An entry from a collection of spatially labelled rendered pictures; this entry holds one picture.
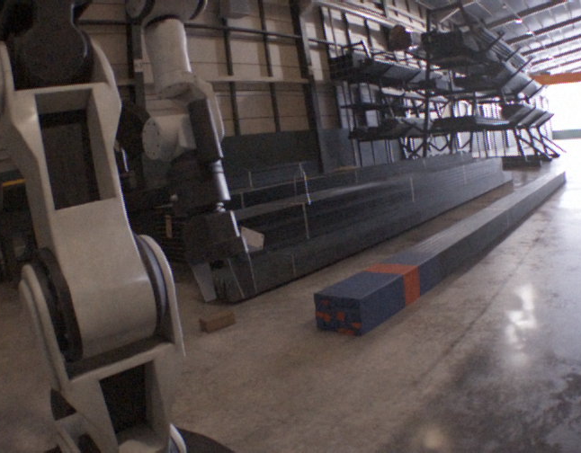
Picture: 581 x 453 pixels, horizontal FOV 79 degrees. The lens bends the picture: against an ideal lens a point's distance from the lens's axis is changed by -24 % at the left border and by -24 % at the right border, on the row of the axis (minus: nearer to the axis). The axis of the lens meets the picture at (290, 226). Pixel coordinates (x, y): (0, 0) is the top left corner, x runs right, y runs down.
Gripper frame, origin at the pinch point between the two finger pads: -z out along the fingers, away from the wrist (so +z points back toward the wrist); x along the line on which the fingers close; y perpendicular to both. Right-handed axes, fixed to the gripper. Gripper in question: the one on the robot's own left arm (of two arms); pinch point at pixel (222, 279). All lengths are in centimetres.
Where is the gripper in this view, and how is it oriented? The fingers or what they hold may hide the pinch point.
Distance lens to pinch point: 68.2
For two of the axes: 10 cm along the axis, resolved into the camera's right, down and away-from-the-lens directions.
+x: 6.7, -1.9, -7.2
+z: -2.7, -9.6, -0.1
